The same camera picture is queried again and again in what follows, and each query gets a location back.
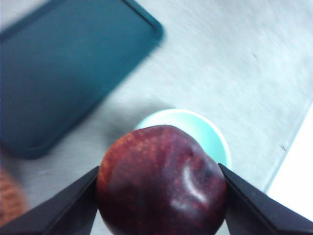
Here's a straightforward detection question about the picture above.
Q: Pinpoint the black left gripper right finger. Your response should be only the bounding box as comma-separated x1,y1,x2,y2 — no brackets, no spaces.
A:
218,163,313,235

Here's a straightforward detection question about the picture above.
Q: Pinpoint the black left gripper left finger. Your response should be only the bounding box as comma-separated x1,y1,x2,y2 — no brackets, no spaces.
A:
0,165,100,235

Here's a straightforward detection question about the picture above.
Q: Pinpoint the teal ribbed bowl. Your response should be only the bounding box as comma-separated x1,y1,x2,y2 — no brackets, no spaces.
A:
134,109,232,172

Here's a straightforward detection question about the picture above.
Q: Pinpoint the dark red plum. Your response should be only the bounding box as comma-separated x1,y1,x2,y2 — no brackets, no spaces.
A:
95,124,228,235

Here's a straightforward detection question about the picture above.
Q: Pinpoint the brown wicker basket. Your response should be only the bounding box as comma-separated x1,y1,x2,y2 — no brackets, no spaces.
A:
0,168,29,221

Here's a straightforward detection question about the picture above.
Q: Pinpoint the black rectangular tray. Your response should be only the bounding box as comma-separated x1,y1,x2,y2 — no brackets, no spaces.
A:
0,0,164,160

